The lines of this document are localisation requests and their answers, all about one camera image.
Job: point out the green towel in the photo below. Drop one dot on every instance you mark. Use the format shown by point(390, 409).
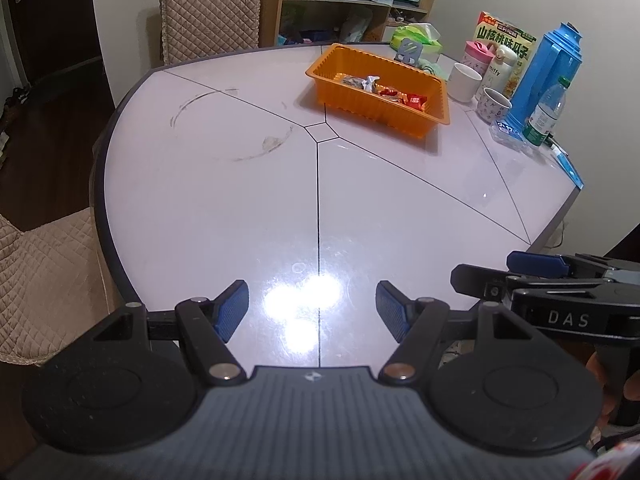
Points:
point(431, 67)

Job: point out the wooden shelf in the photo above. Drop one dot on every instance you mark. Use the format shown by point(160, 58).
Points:
point(330, 10)

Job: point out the grey phone stand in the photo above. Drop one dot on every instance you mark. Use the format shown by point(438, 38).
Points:
point(409, 51)

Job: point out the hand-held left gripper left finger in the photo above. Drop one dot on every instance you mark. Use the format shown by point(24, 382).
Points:
point(231, 312)

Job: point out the blue flat box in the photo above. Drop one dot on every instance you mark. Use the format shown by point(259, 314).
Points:
point(567, 167)

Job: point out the grey black snack packet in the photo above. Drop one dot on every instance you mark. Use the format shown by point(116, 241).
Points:
point(352, 81)

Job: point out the patterned white cup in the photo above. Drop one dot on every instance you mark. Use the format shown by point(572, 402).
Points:
point(492, 107)

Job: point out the person's right hand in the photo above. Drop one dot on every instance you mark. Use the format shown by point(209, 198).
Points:
point(595, 367)

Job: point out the large red snack packet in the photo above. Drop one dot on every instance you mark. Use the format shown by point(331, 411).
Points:
point(415, 101)

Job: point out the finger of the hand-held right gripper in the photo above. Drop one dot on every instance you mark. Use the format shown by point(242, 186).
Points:
point(480, 280)
point(535, 262)

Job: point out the green tissue pack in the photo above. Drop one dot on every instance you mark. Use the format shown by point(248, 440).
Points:
point(415, 35)

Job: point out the quilted beige chair back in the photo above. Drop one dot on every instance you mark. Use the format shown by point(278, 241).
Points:
point(210, 10)

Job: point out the green label water bottle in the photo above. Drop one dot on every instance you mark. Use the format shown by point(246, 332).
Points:
point(545, 120)

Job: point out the blue thermos jug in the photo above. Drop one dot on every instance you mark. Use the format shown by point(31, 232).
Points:
point(542, 65)

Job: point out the white thermos bottle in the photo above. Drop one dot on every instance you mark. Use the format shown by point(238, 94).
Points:
point(497, 70)

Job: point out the pink lid bottle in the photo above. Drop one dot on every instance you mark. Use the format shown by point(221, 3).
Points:
point(475, 55)

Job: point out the orange plastic tray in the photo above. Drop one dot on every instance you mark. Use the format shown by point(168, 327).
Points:
point(380, 112)

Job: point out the dark door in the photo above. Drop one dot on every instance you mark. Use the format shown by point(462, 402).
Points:
point(55, 15)

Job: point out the white mug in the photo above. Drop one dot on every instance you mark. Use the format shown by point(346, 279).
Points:
point(462, 82)

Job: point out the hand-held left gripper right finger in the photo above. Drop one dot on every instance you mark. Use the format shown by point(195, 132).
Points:
point(392, 312)

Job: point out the red patterned clothing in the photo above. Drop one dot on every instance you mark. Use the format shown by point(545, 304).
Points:
point(612, 462)

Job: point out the clear pocket tissue packet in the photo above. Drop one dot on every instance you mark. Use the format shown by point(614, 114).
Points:
point(506, 134)

